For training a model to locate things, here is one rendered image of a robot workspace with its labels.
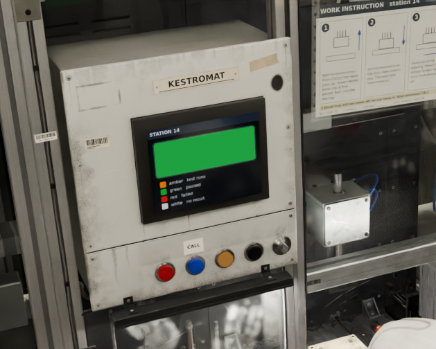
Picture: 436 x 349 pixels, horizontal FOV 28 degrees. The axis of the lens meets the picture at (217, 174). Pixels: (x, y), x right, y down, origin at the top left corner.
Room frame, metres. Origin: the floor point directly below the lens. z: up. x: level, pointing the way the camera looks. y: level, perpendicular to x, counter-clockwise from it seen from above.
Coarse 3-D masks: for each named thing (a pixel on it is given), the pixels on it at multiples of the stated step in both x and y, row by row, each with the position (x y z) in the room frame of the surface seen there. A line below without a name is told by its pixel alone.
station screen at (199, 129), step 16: (256, 112) 1.49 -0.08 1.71; (176, 128) 1.44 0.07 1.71; (192, 128) 1.45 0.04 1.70; (208, 128) 1.46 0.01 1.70; (224, 128) 1.47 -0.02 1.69; (240, 128) 1.48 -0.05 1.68; (256, 128) 1.49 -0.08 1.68; (256, 144) 1.49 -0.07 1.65; (256, 160) 1.49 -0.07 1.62; (176, 176) 1.44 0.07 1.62; (192, 176) 1.45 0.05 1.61; (208, 176) 1.46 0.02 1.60; (224, 176) 1.47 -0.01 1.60; (240, 176) 1.48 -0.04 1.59; (256, 176) 1.49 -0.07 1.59; (160, 192) 1.43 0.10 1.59; (176, 192) 1.44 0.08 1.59; (192, 192) 1.45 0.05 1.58; (208, 192) 1.46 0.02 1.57; (224, 192) 1.47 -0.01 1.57; (240, 192) 1.48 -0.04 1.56; (256, 192) 1.49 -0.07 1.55; (160, 208) 1.43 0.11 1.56; (176, 208) 1.44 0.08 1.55
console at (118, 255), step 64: (64, 64) 1.50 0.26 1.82; (128, 64) 1.44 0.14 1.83; (192, 64) 1.48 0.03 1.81; (256, 64) 1.52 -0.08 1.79; (64, 128) 1.50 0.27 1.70; (128, 128) 1.44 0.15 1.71; (128, 192) 1.43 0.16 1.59; (128, 256) 1.43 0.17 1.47; (192, 256) 1.47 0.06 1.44; (256, 256) 1.50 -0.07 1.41
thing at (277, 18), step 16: (272, 0) 1.55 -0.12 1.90; (288, 0) 1.55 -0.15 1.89; (272, 16) 1.55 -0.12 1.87; (288, 16) 1.56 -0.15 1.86; (272, 32) 1.56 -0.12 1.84; (288, 32) 1.56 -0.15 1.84; (288, 272) 1.54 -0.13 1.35; (304, 272) 1.55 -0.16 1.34; (288, 288) 1.54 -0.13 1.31; (304, 288) 1.55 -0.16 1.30; (288, 304) 1.54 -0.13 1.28; (304, 304) 1.55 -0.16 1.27; (288, 320) 1.54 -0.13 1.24; (304, 320) 1.55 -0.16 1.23; (288, 336) 1.54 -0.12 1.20; (304, 336) 1.55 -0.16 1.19
